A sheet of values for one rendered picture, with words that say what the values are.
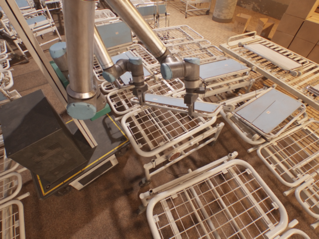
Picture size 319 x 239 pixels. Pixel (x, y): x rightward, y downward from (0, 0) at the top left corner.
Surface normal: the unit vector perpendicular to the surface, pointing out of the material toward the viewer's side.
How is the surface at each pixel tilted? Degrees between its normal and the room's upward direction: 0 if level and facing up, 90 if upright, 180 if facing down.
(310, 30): 90
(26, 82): 0
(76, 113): 95
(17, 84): 0
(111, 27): 90
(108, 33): 90
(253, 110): 5
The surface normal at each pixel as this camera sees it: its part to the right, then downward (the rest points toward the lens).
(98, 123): 0.00, -0.64
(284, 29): -0.77, 0.49
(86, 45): 0.68, 0.65
